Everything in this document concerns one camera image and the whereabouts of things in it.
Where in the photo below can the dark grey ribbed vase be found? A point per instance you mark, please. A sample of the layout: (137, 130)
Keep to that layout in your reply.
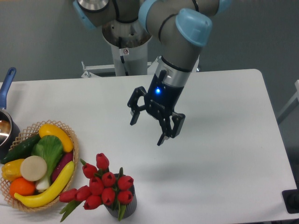
(125, 201)

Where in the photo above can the green cucumber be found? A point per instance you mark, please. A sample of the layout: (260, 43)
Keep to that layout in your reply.
(22, 150)

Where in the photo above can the black device at table edge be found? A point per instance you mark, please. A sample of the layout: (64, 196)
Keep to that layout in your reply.
(291, 200)

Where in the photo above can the blue handled saucepan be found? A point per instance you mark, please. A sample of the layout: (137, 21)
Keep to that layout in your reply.
(8, 129)

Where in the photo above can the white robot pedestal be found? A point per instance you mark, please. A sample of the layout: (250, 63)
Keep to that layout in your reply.
(129, 46)

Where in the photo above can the woven wicker basket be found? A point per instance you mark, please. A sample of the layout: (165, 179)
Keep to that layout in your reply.
(31, 131)

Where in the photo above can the red tulip bouquet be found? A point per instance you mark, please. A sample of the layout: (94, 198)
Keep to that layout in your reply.
(99, 191)

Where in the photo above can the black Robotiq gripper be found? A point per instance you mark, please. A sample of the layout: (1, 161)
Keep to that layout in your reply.
(160, 101)

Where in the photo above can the green bok choy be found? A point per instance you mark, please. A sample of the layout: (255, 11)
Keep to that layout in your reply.
(50, 148)

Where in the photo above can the white furniture leg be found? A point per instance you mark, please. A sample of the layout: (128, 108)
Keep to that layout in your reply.
(290, 105)

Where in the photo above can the white metal base frame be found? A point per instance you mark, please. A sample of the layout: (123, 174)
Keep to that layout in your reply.
(152, 67)

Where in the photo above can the purple sweet potato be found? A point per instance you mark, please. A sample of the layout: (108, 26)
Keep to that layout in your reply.
(64, 160)

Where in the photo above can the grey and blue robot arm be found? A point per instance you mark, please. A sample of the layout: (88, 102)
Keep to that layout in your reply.
(181, 26)

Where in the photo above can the beige round slice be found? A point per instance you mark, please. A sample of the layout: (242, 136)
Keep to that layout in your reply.
(33, 168)

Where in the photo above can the yellow banana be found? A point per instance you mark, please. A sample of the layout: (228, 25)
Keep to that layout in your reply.
(46, 193)

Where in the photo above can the yellow squash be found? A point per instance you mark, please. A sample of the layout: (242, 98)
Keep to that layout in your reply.
(50, 129)

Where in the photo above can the yellow bell pepper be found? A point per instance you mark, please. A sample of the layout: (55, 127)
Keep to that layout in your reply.
(12, 170)

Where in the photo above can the orange fruit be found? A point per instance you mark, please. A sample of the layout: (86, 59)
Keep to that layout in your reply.
(22, 187)

